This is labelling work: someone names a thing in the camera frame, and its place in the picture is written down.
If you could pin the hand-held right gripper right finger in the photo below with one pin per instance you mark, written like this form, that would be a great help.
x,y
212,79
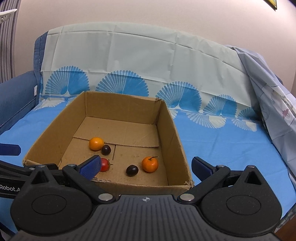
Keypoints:
x,y
201,165

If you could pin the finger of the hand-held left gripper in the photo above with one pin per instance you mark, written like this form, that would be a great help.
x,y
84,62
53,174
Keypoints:
x,y
9,149
23,169

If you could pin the pale grey printed cloth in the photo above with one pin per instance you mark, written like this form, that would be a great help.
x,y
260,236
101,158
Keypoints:
x,y
266,88

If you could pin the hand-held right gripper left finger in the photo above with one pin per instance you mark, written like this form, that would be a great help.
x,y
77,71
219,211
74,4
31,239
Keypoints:
x,y
91,165

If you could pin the framed wall picture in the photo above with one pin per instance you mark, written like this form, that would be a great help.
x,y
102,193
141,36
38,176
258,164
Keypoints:
x,y
274,3

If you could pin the brown cardboard box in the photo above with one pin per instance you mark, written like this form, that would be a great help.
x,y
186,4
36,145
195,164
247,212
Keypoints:
x,y
53,139

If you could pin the orange mandarin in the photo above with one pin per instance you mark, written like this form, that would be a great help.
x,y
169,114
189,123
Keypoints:
x,y
96,143
150,164

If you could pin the grey ribbed panel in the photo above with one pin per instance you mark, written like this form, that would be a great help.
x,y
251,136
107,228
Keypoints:
x,y
7,46

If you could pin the dark purple plum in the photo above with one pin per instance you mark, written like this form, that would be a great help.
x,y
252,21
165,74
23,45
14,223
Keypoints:
x,y
132,170
106,150

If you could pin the blue fan-print bed sheet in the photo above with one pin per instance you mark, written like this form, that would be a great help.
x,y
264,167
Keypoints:
x,y
208,143

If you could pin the white plastic rack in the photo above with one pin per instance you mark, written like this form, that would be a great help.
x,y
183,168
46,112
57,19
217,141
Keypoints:
x,y
7,15

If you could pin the red tomato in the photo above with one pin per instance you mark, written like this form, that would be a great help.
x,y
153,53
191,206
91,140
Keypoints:
x,y
106,165

